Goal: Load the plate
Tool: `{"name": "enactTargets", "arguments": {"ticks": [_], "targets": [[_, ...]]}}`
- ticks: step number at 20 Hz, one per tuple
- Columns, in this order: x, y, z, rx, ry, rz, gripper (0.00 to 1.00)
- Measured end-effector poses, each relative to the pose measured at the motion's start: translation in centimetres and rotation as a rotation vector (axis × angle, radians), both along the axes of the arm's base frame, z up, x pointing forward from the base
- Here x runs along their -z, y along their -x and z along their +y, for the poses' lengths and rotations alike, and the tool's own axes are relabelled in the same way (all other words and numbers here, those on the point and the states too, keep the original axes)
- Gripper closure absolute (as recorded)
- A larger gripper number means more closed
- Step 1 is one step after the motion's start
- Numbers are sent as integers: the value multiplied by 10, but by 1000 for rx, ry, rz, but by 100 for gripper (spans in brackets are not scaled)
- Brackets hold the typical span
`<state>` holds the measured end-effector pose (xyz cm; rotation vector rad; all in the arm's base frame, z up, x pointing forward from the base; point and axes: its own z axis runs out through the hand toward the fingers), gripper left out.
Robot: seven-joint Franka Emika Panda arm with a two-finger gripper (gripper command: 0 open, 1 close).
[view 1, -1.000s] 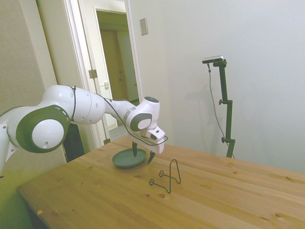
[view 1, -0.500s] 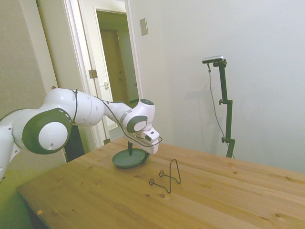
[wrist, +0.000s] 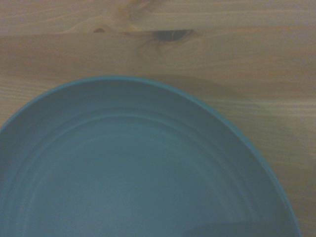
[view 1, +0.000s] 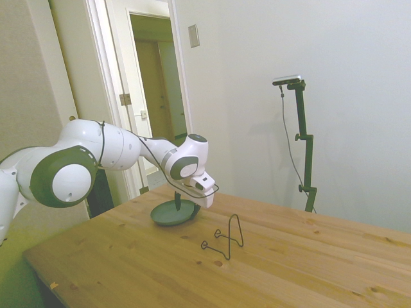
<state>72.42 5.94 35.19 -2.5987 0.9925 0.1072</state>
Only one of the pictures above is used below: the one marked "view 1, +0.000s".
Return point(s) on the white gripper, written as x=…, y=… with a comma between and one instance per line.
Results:
x=205, y=199

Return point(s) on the dark green round plate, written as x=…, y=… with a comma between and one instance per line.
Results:
x=167, y=215

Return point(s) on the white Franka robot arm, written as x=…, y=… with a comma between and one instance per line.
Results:
x=80, y=141

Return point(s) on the beige corridor door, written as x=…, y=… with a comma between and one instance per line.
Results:
x=171, y=90

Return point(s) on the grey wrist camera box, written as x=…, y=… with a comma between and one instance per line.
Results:
x=202, y=184

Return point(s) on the black jointed camera stand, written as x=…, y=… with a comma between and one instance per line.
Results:
x=305, y=154

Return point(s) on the silver exterior camera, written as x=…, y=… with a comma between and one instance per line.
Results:
x=287, y=80

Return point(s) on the grey wall switch plate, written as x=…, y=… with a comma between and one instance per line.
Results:
x=193, y=36

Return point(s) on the white door frame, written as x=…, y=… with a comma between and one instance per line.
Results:
x=115, y=48

